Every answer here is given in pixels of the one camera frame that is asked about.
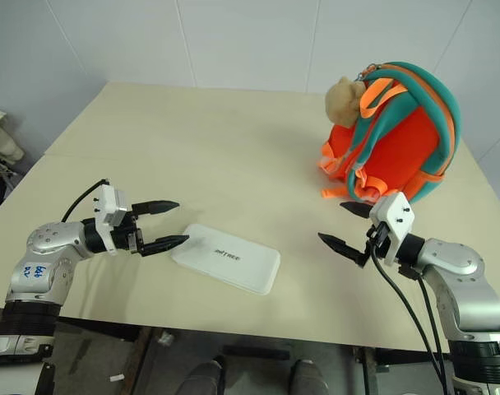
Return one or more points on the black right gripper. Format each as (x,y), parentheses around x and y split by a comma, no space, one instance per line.
(379,240)

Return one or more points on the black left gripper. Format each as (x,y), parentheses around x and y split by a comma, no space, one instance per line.
(128,238)

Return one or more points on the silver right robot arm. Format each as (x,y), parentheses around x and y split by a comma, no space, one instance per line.
(459,263)

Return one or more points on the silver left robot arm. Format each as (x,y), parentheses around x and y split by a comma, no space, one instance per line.
(48,243)

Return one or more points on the white pouch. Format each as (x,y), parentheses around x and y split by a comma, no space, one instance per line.
(227,257)

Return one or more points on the orange and teal backpack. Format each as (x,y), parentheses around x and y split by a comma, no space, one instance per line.
(402,140)

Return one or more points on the tan plush bear charm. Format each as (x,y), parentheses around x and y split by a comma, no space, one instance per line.
(342,103)

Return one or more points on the dark grey rounded shape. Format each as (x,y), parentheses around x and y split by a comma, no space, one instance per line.
(309,378)
(200,378)

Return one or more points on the cream crumpled cloth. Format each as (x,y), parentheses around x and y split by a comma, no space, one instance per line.
(1,144)

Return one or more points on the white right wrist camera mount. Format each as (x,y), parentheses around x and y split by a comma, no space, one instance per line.
(394,216)

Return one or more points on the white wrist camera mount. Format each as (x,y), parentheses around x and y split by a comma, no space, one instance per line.
(108,205)
(394,216)

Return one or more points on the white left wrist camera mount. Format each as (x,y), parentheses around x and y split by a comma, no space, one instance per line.
(108,205)

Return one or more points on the black table frame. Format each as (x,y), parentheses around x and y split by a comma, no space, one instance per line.
(256,352)

